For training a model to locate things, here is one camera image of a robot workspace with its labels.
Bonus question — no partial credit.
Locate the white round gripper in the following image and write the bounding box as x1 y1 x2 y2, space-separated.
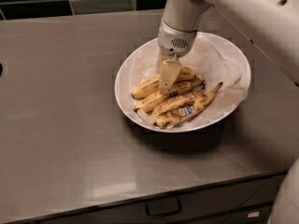
156 21 197 90

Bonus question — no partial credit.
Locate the spotted yellow banana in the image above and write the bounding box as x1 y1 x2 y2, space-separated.
152 91 201 118
131 66 206 99
134 79 205 112

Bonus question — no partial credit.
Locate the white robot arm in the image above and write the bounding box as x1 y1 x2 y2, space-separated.
157 0 299 88

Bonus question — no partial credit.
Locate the white bowl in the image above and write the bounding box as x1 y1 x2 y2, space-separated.
113 31 252 133

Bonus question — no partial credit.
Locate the bottom banana with blue sticker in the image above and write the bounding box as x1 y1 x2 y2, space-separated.
153 82 222 129

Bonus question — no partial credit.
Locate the white paper liner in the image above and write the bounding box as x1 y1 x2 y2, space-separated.
131 34 250 130

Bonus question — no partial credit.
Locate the black drawer handle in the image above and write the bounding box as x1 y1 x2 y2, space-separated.
145 198 182 218

